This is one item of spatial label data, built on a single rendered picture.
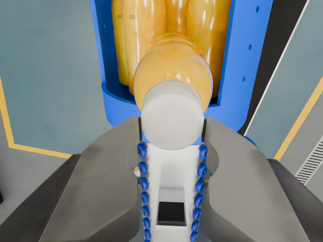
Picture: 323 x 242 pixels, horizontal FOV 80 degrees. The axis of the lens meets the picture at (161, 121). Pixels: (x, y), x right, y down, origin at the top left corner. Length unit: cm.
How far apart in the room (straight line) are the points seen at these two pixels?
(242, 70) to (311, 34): 146
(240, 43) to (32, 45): 166
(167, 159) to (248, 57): 49
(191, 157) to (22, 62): 154
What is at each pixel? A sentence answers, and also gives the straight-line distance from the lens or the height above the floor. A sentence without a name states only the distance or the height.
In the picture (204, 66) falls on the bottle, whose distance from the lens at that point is 16.
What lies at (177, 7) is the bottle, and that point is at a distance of 37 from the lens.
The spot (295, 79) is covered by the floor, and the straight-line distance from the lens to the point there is 178.
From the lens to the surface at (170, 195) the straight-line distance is 78.
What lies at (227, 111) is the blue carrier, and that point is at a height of 121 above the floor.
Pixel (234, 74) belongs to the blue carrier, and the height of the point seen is 121.
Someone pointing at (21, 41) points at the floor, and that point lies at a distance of 185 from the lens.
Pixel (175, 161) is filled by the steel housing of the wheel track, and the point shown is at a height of 93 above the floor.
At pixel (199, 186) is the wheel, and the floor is 98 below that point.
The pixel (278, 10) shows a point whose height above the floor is 15.
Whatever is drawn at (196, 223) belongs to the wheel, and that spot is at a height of 97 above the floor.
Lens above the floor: 147
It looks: 62 degrees down
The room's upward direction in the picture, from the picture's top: 173 degrees counter-clockwise
